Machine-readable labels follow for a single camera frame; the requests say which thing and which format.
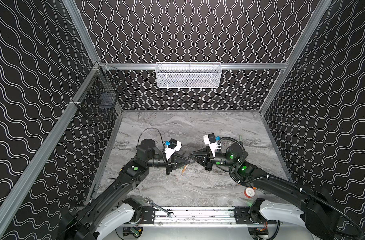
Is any silver wrench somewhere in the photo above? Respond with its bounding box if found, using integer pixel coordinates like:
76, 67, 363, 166
144, 198, 175, 218

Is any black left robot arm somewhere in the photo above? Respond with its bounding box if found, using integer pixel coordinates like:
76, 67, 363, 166
56, 139, 189, 240

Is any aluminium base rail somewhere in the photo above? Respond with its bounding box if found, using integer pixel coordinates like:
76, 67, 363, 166
140, 206, 315, 227

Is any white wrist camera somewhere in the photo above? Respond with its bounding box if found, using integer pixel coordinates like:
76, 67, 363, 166
164, 139, 182, 161
203, 133, 221, 157

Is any aluminium corner frame post right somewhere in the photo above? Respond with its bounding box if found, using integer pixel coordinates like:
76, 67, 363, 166
259, 0, 332, 116

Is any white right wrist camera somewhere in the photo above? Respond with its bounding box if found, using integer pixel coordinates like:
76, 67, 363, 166
203, 133, 221, 157

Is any white wire mesh basket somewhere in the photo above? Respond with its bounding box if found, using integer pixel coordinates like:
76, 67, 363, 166
155, 62, 222, 89

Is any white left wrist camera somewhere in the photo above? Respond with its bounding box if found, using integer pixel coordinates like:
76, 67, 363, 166
164, 139, 182, 161

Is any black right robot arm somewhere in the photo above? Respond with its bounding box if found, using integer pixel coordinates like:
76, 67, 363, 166
189, 141, 364, 240

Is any red white tape roll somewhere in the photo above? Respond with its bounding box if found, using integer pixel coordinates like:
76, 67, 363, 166
244, 187, 255, 198

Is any black wire basket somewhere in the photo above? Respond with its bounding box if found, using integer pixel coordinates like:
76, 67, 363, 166
76, 65, 127, 122

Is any aluminium corner frame post left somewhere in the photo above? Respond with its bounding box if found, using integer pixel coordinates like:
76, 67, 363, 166
63, 0, 100, 63

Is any aluminium corner frame post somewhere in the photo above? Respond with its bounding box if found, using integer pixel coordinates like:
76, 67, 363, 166
63, 0, 100, 63
259, 0, 332, 116

